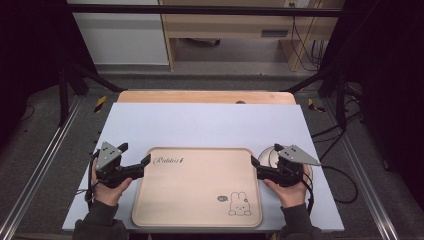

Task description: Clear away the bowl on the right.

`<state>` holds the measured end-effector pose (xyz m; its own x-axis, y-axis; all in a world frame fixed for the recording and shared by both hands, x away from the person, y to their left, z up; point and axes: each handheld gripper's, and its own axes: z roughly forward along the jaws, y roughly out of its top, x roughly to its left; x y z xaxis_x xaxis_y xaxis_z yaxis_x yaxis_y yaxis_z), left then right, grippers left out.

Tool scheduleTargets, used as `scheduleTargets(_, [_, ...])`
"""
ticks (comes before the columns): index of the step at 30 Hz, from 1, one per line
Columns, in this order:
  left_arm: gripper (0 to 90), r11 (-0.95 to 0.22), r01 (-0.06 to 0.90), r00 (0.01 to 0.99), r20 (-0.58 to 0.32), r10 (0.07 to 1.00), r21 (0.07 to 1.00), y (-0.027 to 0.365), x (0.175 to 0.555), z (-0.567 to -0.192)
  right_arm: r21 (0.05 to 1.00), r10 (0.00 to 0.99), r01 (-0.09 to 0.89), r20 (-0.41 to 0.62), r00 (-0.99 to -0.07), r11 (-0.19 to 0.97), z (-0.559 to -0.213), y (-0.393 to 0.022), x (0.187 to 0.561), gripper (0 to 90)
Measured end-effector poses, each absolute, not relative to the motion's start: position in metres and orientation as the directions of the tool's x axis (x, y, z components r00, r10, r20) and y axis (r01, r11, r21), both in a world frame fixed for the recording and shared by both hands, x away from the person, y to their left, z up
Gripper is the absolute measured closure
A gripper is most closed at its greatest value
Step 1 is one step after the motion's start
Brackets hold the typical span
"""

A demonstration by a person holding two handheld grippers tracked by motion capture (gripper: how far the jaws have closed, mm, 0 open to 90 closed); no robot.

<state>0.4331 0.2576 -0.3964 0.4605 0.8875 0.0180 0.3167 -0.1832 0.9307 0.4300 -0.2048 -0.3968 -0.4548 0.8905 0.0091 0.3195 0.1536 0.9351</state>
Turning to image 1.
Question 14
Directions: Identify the right hand-held gripper cable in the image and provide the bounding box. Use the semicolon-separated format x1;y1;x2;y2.
301;171;316;215

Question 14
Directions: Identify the light wooden desk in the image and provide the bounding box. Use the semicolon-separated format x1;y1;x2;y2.
159;0;345;73

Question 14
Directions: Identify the aluminium floor rail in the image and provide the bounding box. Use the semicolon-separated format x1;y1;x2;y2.
322;99;403;240
0;95;85;240

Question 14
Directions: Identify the white cabinet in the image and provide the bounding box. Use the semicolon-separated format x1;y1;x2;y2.
66;0;170;66

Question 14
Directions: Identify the bundle of hanging black cables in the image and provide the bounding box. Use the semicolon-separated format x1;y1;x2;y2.
289;15;330;73

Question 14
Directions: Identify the black metal stand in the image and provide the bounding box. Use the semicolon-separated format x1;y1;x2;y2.
57;59;125;127
284;64;348;130

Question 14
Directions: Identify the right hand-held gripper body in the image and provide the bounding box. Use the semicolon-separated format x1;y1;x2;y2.
255;144;322;188

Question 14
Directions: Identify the left hand-held gripper cable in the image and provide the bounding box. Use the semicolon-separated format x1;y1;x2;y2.
84;150;101;212

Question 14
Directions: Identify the wall power outlet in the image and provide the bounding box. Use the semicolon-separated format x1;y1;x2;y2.
284;0;312;9

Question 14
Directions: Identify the hand-held gripper cable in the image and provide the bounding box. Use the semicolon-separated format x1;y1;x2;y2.
84;150;101;212
301;171;316;215

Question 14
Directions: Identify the person's left hand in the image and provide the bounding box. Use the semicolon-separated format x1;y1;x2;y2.
90;159;134;207

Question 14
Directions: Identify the black metal crossbar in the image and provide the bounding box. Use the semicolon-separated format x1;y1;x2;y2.
68;3;345;18

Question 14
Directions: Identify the wooden tray with rabbit print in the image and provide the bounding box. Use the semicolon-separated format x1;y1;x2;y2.
131;146;264;229

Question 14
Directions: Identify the dark curtain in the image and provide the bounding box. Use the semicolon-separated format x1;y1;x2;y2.
0;0;98;148
321;0;424;188

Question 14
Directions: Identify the person's right hand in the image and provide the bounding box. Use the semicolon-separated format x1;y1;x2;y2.
262;164;312;209

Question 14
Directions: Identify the black floor cable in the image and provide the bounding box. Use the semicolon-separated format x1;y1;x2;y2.
310;109;360;205

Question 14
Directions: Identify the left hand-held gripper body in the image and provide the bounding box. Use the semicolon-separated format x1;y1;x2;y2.
91;141;146;189

